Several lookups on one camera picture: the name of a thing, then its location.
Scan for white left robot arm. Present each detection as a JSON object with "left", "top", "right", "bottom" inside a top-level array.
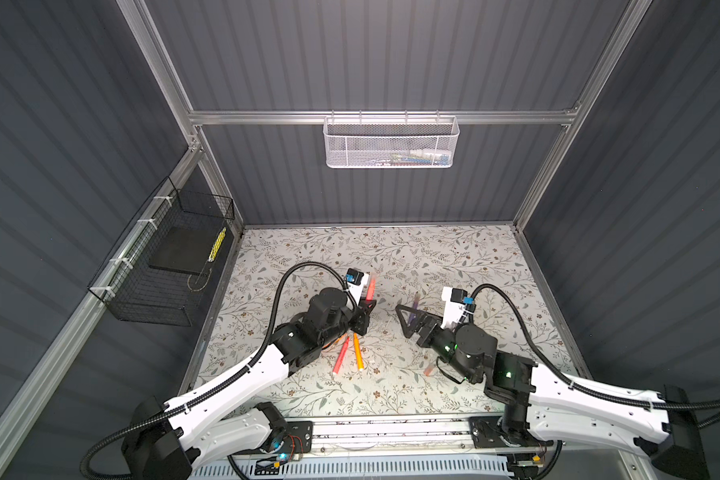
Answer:
[{"left": 121, "top": 287, "right": 376, "bottom": 479}]

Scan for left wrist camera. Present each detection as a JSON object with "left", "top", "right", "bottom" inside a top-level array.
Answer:
[{"left": 345, "top": 268, "right": 370, "bottom": 304}]

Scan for white wire mesh basket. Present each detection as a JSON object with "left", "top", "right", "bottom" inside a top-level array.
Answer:
[{"left": 322, "top": 115, "right": 460, "bottom": 169}]

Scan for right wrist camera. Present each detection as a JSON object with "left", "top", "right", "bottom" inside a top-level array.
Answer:
[{"left": 441, "top": 287, "right": 475, "bottom": 331}]

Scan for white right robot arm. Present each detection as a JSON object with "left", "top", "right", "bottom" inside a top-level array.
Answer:
[{"left": 395, "top": 305, "right": 710, "bottom": 479}]

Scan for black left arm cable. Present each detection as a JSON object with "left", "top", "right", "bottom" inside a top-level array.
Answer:
[{"left": 79, "top": 261, "right": 352, "bottom": 480}]

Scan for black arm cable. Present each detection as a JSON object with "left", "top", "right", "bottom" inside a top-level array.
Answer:
[
  {"left": 469, "top": 283, "right": 720, "bottom": 430},
  {"left": 79, "top": 261, "right": 352, "bottom": 480}
]

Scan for black wire basket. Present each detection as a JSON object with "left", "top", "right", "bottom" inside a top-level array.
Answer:
[{"left": 89, "top": 181, "right": 236, "bottom": 327}]

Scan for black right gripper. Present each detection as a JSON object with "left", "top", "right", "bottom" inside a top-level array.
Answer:
[{"left": 395, "top": 302, "right": 475, "bottom": 384}]

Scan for pink red marker pen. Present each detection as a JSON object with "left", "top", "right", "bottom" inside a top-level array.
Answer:
[{"left": 365, "top": 275, "right": 376, "bottom": 302}]

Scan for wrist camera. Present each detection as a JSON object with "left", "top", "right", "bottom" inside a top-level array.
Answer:
[
  {"left": 345, "top": 268, "right": 370, "bottom": 304},
  {"left": 441, "top": 287, "right": 475, "bottom": 331}
]

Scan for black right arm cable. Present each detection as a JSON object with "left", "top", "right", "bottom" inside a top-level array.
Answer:
[{"left": 469, "top": 283, "right": 720, "bottom": 430}]

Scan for yellow orange marker pen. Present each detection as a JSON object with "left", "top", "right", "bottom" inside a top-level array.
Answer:
[{"left": 353, "top": 333, "right": 365, "bottom": 371}]

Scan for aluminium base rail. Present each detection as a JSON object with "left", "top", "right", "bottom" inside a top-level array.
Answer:
[{"left": 227, "top": 413, "right": 553, "bottom": 457}]

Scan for yellow marker in basket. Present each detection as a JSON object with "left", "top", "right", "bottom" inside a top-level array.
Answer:
[{"left": 207, "top": 227, "right": 227, "bottom": 263}]

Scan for pens in white basket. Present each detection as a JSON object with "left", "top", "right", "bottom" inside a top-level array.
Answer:
[{"left": 356, "top": 149, "right": 452, "bottom": 168}]

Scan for black foam block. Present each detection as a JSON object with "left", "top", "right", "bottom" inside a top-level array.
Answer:
[{"left": 148, "top": 227, "right": 219, "bottom": 275}]

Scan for white vented cable duct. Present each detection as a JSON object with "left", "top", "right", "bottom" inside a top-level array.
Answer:
[{"left": 191, "top": 455, "right": 514, "bottom": 480}]

